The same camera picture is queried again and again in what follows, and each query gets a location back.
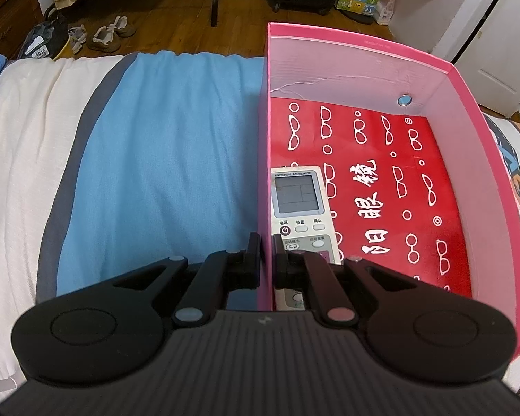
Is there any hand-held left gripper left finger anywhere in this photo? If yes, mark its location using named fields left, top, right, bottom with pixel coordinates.
left=110, top=233, right=263, bottom=329

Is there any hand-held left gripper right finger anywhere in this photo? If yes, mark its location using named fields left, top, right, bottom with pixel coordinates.
left=271, top=235, right=420, bottom=329

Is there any pink cardboard box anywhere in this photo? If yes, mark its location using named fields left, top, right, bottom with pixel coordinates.
left=255, top=21, right=520, bottom=358

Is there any white screen air conditioner remote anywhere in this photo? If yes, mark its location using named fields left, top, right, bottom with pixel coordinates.
left=270, top=165, right=342, bottom=313

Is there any red glasses-print paper bag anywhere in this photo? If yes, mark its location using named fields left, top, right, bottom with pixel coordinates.
left=269, top=97, right=474, bottom=313

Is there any blue white striped blanket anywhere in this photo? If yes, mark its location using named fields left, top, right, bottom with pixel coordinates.
left=0, top=50, right=270, bottom=401

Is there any brown shoe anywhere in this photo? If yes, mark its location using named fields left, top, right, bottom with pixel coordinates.
left=89, top=26, right=122, bottom=53
left=112, top=15, right=138, bottom=38

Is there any white plastic bag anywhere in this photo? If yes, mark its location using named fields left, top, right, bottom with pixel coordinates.
left=374, top=0, right=400, bottom=27

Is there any white sneaker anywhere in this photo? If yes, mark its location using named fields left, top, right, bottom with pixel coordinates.
left=67, top=25, right=88, bottom=55

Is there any black bag with white label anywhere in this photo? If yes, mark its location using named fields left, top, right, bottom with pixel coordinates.
left=17, top=14, right=71, bottom=60

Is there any white door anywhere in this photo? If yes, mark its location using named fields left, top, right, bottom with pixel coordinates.
left=435, top=0, right=520, bottom=119

